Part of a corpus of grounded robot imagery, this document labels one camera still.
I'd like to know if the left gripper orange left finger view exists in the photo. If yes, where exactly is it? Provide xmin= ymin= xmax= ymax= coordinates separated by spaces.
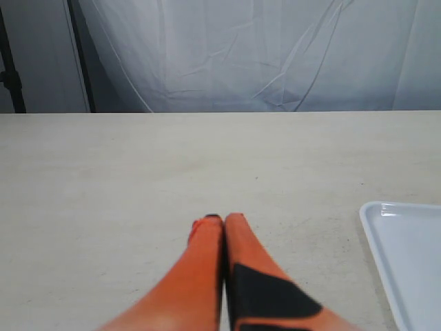
xmin=99 ymin=214 xmax=223 ymax=330

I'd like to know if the black stand pole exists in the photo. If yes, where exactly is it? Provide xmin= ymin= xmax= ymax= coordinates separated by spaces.
xmin=0 ymin=12 xmax=27 ymax=114

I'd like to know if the white backdrop cloth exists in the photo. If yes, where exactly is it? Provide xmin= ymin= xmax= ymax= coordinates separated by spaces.
xmin=1 ymin=1 xmax=440 ymax=113

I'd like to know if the white plastic tray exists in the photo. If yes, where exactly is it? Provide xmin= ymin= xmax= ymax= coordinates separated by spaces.
xmin=359 ymin=201 xmax=440 ymax=330

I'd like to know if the left gripper orange right finger view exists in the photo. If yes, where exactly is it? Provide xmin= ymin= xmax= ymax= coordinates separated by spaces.
xmin=225 ymin=213 xmax=357 ymax=330

